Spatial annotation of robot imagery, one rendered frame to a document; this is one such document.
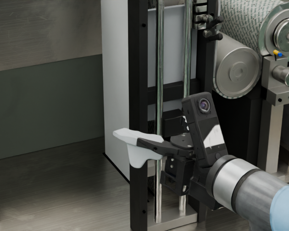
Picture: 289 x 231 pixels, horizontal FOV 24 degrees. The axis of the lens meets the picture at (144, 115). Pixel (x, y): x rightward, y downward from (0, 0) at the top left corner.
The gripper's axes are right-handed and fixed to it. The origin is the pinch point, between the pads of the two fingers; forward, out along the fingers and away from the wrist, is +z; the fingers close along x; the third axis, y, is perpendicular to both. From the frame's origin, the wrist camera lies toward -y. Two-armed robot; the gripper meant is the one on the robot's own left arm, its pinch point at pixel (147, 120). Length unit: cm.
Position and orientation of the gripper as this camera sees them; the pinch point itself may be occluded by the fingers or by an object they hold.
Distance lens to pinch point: 114.8
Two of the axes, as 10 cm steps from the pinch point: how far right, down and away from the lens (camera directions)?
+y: -1.1, 9.3, 3.6
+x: 7.8, -1.5, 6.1
